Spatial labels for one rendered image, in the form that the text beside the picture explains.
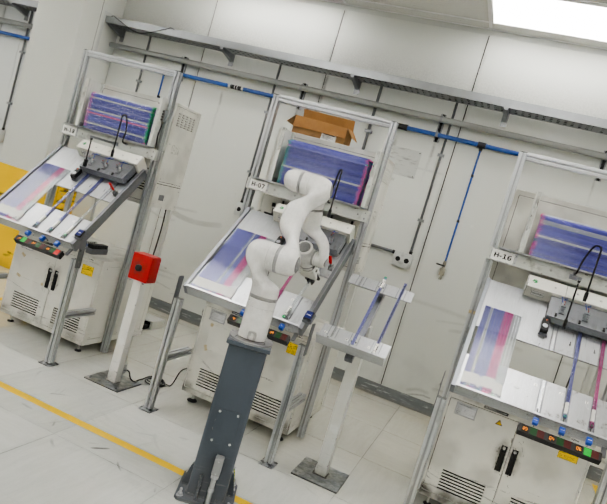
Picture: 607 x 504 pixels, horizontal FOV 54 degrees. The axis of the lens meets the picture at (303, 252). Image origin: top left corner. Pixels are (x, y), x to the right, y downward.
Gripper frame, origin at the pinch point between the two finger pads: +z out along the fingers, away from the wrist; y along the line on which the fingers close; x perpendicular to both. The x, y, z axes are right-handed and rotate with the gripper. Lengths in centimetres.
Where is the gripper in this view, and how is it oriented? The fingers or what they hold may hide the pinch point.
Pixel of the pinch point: (310, 280)
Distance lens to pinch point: 316.7
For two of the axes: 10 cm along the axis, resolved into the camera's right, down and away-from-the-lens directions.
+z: 1.1, 5.6, 8.2
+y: -8.8, -3.3, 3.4
